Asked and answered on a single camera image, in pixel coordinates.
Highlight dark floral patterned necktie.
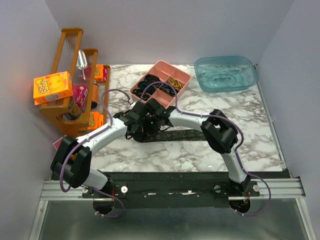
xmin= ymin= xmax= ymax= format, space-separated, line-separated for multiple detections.
xmin=133 ymin=129 xmax=206 ymax=143

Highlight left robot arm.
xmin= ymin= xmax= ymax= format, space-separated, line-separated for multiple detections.
xmin=50 ymin=101 xmax=151 ymax=198

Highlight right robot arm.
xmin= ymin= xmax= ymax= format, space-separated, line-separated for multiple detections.
xmin=141 ymin=99 xmax=251 ymax=196

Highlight black gold rolled tie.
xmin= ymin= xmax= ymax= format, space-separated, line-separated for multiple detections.
xmin=131 ymin=88 xmax=149 ymax=99

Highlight teal rolled tie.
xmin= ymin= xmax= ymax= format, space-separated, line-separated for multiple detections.
xmin=137 ymin=81 xmax=155 ymax=92

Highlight dark blue floral rolled tie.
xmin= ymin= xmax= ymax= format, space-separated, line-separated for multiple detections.
xmin=159 ymin=84 xmax=179 ymax=97

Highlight small orange box lower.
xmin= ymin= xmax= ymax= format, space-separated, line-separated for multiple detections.
xmin=87 ymin=111 xmax=104 ymax=130

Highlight small orange box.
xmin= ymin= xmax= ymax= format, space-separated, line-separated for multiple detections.
xmin=87 ymin=111 xmax=104 ymax=130
xmin=94 ymin=64 xmax=107 ymax=83

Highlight yellow rolled tie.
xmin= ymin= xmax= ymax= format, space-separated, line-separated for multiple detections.
xmin=168 ymin=77 xmax=184 ymax=91

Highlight pink divided organizer tray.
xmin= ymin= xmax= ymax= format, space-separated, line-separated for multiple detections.
xmin=129 ymin=60 xmax=192 ymax=108

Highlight orange bottle on rack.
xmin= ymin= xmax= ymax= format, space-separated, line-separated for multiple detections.
xmin=91 ymin=83 xmax=99 ymax=109

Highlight small orange box upper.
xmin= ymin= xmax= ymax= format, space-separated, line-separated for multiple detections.
xmin=94 ymin=64 xmax=107 ymax=83

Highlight pink product box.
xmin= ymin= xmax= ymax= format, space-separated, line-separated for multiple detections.
xmin=72 ymin=84 xmax=88 ymax=108

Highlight dark tin can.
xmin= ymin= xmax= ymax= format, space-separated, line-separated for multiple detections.
xmin=64 ymin=99 xmax=82 ymax=121

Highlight metal scoop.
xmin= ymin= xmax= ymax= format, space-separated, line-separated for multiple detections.
xmin=76 ymin=49 xmax=88 ymax=80

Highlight translucent blue plastic tub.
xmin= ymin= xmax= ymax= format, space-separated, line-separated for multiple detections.
xmin=194 ymin=55 xmax=258 ymax=93

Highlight pink bin with fruit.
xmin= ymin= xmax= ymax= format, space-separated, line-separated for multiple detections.
xmin=52 ymin=135 xmax=66 ymax=151

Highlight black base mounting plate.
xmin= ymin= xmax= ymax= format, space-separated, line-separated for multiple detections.
xmin=84 ymin=171 xmax=293 ymax=209

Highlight orange Scrub Daddy box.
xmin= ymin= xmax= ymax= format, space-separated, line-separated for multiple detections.
xmin=33 ymin=71 xmax=73 ymax=106

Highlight wooden wire rack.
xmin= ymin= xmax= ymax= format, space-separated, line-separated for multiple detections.
xmin=39 ymin=27 xmax=111 ymax=141

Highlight aluminium rail frame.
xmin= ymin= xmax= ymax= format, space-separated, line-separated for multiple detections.
xmin=27 ymin=177 xmax=316 ymax=240

